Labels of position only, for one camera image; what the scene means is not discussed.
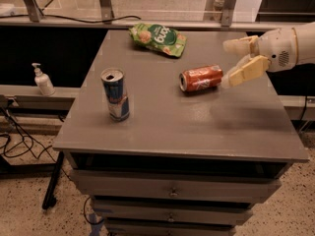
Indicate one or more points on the top grey drawer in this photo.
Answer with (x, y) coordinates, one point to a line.
(176, 187)

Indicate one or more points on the bottom grey drawer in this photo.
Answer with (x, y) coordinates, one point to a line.
(159, 229)

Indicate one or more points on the grey drawer cabinet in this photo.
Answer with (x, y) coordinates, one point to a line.
(242, 132)

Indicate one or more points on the blue silver energy drink can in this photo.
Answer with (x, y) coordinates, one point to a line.
(113, 81)

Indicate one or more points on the middle grey drawer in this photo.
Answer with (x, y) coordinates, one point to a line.
(178, 212)

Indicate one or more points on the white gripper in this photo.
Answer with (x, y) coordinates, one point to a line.
(277, 49)

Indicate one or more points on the orange coke can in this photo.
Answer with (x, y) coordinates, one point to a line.
(200, 78)

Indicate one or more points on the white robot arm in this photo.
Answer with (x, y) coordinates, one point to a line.
(305, 37)

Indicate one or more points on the green chip bag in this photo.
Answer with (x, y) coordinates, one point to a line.
(159, 38)

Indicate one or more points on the black metal leg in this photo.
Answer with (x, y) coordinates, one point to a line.
(49, 199)

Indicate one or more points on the grey drawer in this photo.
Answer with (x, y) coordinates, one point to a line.
(176, 187)
(159, 229)
(178, 212)

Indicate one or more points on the white pump dispenser bottle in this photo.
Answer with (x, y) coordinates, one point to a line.
(43, 81)

